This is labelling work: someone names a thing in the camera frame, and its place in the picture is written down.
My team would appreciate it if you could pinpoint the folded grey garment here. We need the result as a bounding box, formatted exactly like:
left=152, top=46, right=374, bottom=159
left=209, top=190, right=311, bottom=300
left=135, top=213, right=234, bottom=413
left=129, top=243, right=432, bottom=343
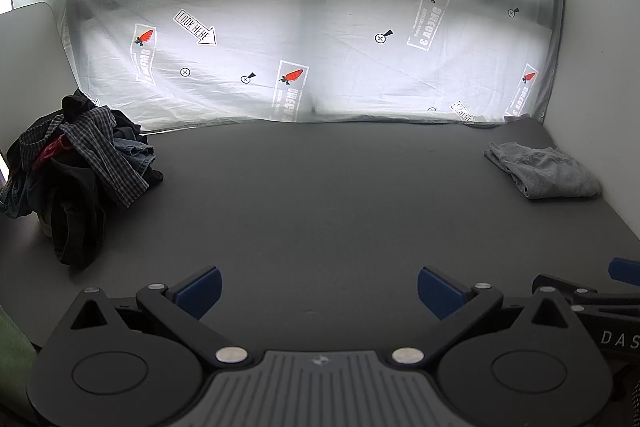
left=484, top=141, right=603, bottom=200

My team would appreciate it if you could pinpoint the grey table mat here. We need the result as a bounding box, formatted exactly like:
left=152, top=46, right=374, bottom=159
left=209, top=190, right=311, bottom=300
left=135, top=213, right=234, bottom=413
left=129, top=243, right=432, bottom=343
left=0, top=117, right=640, bottom=413

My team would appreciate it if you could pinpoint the white printed backdrop sheet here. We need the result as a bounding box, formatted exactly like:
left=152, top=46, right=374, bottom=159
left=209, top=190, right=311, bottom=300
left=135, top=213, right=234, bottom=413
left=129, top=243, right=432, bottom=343
left=7, top=0, right=568, bottom=134

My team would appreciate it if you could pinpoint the pile of mixed clothes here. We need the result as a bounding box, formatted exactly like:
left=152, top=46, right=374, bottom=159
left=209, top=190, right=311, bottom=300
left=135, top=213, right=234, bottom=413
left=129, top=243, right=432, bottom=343
left=0, top=88, right=165, bottom=267

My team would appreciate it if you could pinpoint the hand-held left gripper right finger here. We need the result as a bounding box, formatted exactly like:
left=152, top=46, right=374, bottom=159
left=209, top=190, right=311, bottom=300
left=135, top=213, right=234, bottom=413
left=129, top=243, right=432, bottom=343
left=391, top=266, right=577, bottom=366

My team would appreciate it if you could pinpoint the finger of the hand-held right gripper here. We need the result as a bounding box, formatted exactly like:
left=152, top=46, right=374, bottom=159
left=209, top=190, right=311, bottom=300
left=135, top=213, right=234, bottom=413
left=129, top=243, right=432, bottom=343
left=531, top=274, right=640, bottom=314
left=608, top=257, right=640, bottom=282

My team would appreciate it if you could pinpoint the green cloth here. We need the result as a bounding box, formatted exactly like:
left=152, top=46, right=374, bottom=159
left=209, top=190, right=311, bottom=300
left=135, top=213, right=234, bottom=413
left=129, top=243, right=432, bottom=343
left=0, top=304, right=38, bottom=413

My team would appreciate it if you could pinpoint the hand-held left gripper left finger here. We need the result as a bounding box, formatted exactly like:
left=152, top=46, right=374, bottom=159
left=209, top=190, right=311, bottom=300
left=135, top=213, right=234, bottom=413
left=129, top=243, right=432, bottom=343
left=67, top=265, right=249, bottom=366

